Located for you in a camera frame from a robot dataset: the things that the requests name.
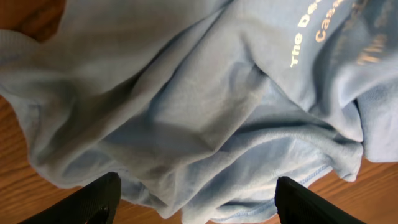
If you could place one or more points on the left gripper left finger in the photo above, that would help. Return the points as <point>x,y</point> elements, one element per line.
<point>95,203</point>

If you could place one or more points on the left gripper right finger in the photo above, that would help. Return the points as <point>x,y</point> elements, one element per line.
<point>298,205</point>

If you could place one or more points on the light blue printed t-shirt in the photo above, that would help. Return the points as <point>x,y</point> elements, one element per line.
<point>200,106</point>

